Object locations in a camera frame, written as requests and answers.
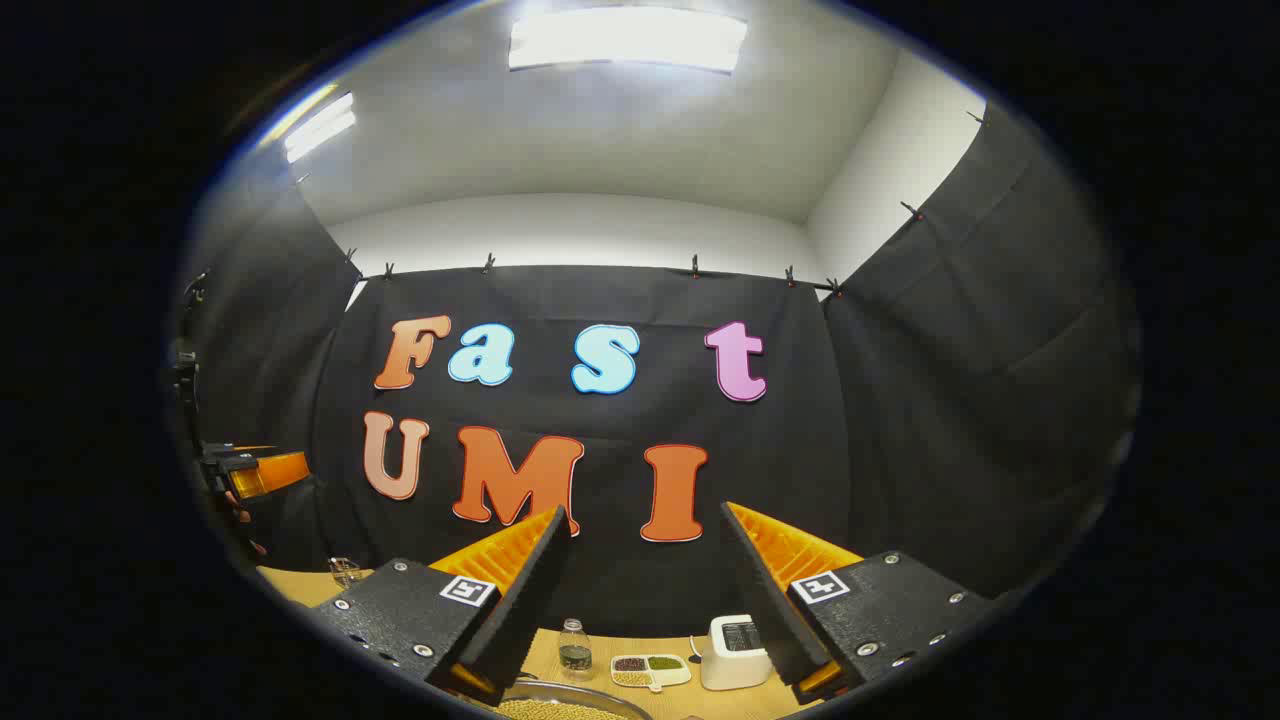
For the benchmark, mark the black backdrop cloth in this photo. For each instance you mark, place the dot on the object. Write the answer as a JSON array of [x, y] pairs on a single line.
[[900, 420]]

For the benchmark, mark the ceiling light panel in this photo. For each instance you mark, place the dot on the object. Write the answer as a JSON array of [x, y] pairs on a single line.
[[628, 38], [320, 128]]

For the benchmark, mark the pile of soybeans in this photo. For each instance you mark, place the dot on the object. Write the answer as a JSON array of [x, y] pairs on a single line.
[[560, 710]]

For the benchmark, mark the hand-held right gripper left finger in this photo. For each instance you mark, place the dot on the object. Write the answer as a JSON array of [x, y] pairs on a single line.
[[525, 600]]

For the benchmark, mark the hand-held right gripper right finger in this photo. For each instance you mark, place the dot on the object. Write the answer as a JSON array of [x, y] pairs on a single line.
[[765, 600]]

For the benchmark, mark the clear plastic water bottle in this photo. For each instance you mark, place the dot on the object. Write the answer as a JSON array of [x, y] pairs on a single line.
[[575, 650]]

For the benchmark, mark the white divided bean tray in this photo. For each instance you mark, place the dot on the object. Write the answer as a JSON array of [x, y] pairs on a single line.
[[650, 670]]

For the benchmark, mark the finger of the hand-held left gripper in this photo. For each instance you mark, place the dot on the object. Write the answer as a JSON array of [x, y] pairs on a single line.
[[270, 472]]

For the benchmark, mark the white countertop appliance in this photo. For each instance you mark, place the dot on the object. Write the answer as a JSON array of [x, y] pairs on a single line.
[[735, 655]]

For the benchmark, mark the stainless steel pot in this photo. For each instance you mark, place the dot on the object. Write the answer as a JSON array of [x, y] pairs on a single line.
[[600, 692]]

